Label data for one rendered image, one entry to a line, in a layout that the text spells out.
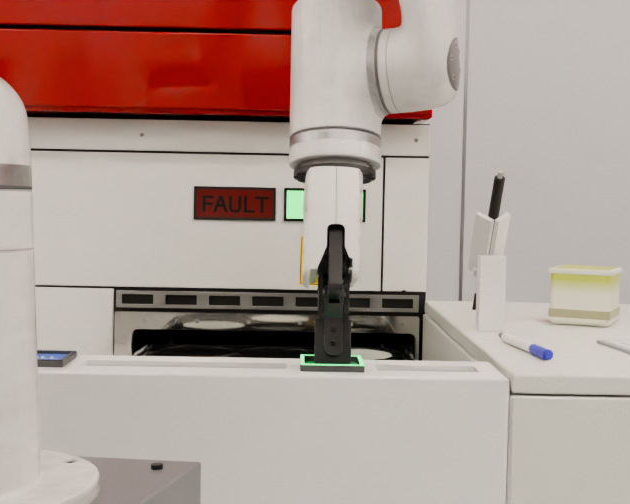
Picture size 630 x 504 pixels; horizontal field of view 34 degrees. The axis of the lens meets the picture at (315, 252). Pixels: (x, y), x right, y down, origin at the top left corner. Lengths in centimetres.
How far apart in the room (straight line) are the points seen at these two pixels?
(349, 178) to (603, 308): 46
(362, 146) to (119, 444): 33
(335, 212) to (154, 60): 64
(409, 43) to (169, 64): 62
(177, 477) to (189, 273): 84
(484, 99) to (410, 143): 154
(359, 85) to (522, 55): 217
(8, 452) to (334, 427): 35
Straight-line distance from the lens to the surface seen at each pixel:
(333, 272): 87
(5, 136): 61
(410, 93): 91
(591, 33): 312
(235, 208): 149
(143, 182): 150
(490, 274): 116
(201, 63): 145
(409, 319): 149
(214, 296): 150
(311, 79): 92
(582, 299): 125
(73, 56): 148
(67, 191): 152
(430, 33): 90
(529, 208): 304
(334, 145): 90
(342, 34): 93
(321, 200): 88
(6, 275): 61
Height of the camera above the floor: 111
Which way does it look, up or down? 3 degrees down
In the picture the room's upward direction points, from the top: 1 degrees clockwise
